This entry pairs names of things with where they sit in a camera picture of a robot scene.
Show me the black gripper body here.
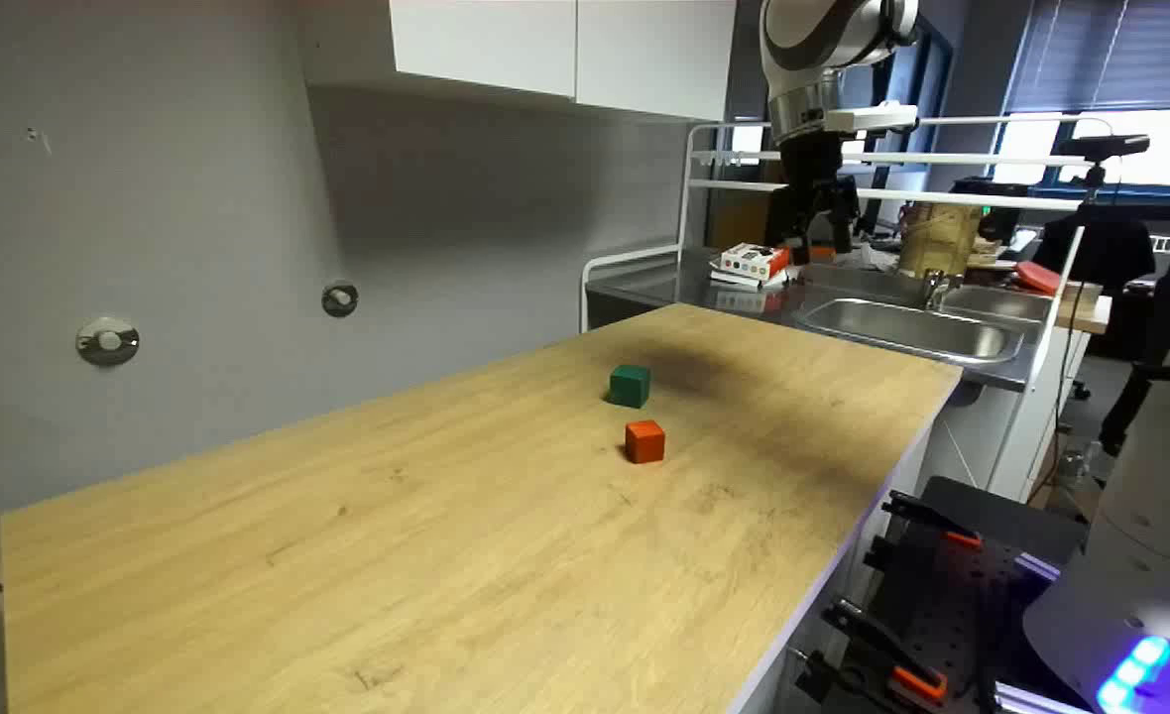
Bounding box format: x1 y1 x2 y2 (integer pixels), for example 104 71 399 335
780 131 857 246

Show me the orange block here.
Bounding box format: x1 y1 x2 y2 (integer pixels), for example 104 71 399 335
621 420 665 466

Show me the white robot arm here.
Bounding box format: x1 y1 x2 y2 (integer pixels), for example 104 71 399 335
759 0 919 249

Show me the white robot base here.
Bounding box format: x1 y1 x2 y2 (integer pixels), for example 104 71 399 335
1020 231 1170 714

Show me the green block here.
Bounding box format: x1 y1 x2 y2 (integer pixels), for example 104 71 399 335
608 364 649 408

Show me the white red card box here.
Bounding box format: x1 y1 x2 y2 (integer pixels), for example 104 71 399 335
710 243 794 289

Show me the stainless steel sink counter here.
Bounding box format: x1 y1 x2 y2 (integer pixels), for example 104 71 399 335
583 254 1087 502

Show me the black orange clamp far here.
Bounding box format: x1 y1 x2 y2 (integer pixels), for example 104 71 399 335
863 492 983 573

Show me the black orange clamp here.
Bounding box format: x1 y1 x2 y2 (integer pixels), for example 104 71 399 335
796 600 953 714
863 492 983 573

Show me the black orange clamp near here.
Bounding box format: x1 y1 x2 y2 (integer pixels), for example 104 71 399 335
796 600 953 714

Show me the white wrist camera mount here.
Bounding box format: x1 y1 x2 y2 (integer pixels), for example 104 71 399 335
794 104 919 134

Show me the white wall cabinet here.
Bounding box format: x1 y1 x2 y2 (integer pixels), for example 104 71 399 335
301 0 742 127

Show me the camera on tripod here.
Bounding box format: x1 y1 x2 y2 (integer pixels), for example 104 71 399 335
1032 131 1159 335

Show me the round wall socket right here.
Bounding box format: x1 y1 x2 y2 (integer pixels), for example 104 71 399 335
320 284 359 317

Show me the round wall socket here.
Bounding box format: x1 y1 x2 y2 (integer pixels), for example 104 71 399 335
320 284 359 317
77 317 143 369

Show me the round wall socket left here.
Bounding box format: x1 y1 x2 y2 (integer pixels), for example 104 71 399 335
77 317 143 369

